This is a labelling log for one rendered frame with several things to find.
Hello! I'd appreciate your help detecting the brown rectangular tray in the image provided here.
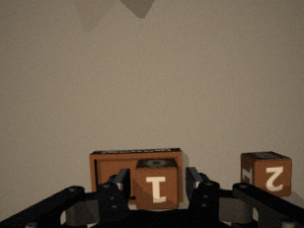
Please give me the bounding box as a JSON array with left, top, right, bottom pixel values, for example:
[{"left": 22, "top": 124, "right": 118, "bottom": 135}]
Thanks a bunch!
[{"left": 89, "top": 148, "right": 184, "bottom": 204}]

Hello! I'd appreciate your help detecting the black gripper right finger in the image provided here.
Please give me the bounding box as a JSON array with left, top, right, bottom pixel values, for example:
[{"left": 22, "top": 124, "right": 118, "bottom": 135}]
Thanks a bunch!
[{"left": 183, "top": 167, "right": 304, "bottom": 228}]

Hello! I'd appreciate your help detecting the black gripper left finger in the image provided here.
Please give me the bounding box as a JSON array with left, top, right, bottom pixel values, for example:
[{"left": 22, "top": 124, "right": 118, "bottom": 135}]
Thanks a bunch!
[{"left": 0, "top": 169, "right": 135, "bottom": 228}]

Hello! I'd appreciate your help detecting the brown calendar cube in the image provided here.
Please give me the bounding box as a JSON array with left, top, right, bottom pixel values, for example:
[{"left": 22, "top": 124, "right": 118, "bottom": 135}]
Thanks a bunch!
[
  {"left": 241, "top": 151, "right": 292, "bottom": 197},
  {"left": 134, "top": 158, "right": 180, "bottom": 210}
]

